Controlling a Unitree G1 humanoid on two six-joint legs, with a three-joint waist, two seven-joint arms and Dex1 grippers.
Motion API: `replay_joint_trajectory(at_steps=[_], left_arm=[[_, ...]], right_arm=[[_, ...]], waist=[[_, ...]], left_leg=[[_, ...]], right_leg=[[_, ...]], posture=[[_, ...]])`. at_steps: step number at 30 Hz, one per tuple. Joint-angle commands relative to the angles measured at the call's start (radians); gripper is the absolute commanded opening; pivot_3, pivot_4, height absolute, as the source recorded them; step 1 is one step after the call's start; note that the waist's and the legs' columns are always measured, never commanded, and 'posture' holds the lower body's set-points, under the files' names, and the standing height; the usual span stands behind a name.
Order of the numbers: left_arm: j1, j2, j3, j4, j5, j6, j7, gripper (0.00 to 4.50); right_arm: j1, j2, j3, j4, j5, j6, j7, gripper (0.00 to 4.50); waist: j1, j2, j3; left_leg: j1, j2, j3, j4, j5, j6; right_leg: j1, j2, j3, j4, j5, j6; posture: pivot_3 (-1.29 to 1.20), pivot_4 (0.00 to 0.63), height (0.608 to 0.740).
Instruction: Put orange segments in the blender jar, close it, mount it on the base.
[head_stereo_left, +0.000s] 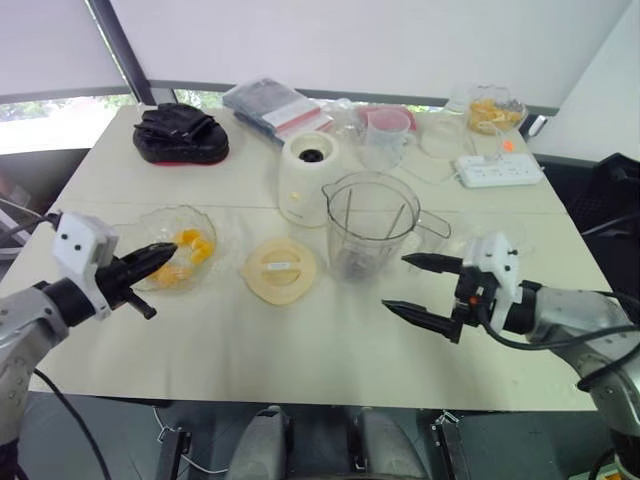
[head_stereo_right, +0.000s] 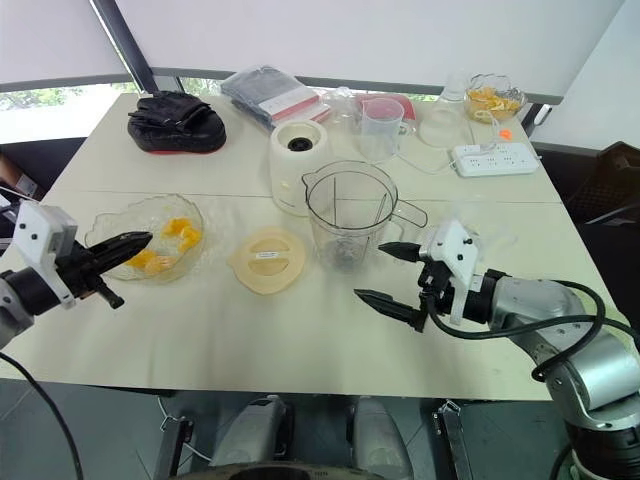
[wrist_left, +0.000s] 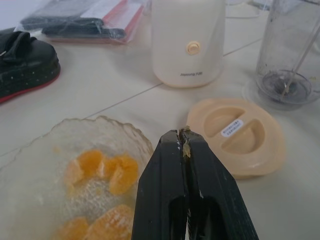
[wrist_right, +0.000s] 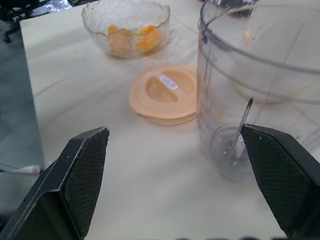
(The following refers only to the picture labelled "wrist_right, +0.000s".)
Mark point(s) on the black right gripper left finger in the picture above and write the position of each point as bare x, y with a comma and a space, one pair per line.
82, 180

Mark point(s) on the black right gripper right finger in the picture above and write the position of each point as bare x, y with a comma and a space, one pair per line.
280, 175

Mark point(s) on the orange fruit piece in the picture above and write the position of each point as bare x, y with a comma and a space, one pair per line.
148, 42
148, 29
120, 43
113, 29

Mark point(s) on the peach round blender lid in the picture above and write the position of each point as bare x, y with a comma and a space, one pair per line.
162, 105

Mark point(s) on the clear plastic blender jug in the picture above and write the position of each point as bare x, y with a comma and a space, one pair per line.
215, 82

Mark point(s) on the textured glass bowl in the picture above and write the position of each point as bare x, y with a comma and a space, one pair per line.
100, 27

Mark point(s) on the black office chair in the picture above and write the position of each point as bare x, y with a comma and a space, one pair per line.
12, 15

